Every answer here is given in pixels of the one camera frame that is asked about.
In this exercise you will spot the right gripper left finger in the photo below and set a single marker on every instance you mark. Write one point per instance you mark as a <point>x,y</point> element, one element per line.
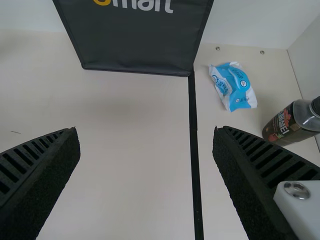
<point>37,175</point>

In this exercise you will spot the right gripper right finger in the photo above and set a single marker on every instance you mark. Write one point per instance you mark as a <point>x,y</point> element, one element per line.
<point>252,175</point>

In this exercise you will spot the black strip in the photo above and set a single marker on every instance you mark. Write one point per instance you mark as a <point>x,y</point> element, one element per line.
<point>195,155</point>

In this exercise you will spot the dark coffee bottle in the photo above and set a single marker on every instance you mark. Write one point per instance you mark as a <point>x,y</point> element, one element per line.
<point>287,125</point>

